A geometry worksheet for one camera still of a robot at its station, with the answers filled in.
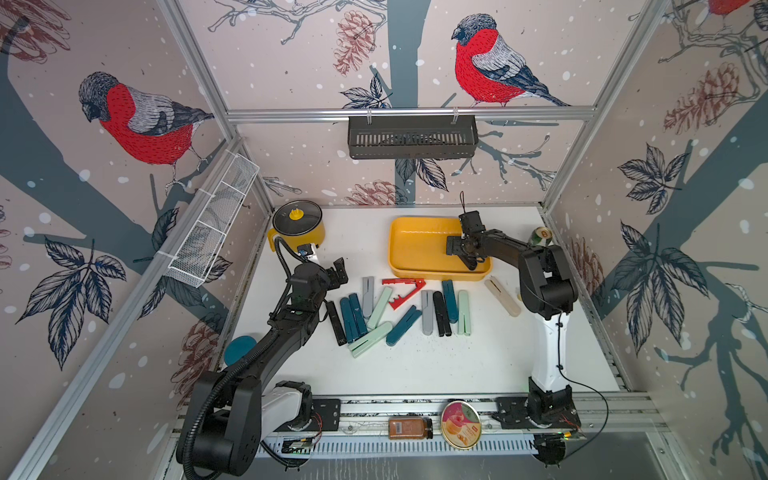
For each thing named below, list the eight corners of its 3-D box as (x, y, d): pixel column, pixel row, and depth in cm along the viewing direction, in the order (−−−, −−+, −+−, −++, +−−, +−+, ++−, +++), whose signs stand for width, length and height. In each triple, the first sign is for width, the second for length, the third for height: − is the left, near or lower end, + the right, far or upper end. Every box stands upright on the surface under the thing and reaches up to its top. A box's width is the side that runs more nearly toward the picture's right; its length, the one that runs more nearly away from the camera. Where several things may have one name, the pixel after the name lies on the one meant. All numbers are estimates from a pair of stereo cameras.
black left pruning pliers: (338, 347, 87) (337, 344, 85) (326, 306, 95) (324, 302, 93) (347, 343, 87) (346, 340, 85) (334, 303, 96) (333, 299, 94)
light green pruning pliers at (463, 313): (457, 334, 89) (458, 331, 87) (457, 293, 98) (458, 289, 96) (469, 335, 89) (470, 332, 87) (468, 294, 98) (469, 291, 96)
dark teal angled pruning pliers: (383, 340, 88) (383, 337, 86) (411, 308, 95) (412, 304, 93) (392, 349, 86) (392, 346, 85) (421, 315, 93) (421, 311, 91)
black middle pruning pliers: (439, 336, 89) (440, 332, 86) (432, 296, 97) (433, 291, 95) (451, 335, 89) (453, 331, 86) (443, 295, 97) (444, 290, 95)
